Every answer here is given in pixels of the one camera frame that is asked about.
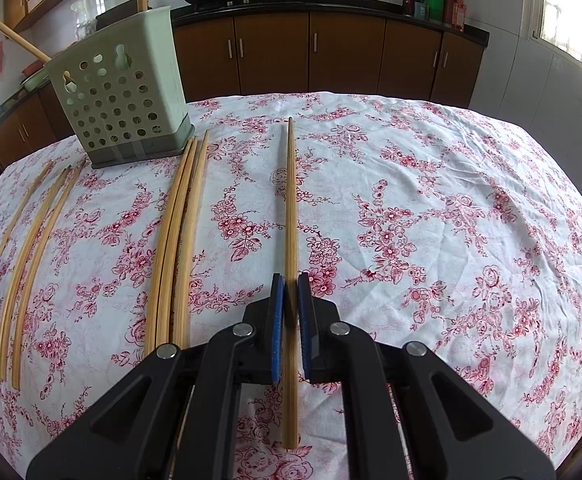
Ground red floral white tablecloth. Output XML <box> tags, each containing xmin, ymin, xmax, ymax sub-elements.
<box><xmin>0</xmin><ymin>91</ymin><xmax>582</xmax><ymax>480</ymax></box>

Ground black kitchen countertop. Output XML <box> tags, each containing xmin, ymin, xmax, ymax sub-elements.
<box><xmin>0</xmin><ymin>0</ymin><xmax>490</xmax><ymax>131</ymax></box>

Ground green basin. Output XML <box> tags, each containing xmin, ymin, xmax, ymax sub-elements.
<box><xmin>21</xmin><ymin>72</ymin><xmax>54</xmax><ymax>92</ymax></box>

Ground green perforated chopstick holder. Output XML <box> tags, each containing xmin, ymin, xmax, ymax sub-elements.
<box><xmin>45</xmin><ymin>5</ymin><xmax>197</xmax><ymax>170</ymax></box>

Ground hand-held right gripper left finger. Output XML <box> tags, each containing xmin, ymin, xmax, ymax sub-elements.
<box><xmin>26</xmin><ymin>272</ymin><xmax>287</xmax><ymax>480</ymax></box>

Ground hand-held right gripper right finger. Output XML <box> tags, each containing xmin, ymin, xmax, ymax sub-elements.
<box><xmin>297</xmin><ymin>271</ymin><xmax>557</xmax><ymax>480</ymax></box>

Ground brown lower kitchen cabinets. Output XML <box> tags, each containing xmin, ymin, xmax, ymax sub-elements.
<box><xmin>0</xmin><ymin>10</ymin><xmax>484</xmax><ymax>171</ymax></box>

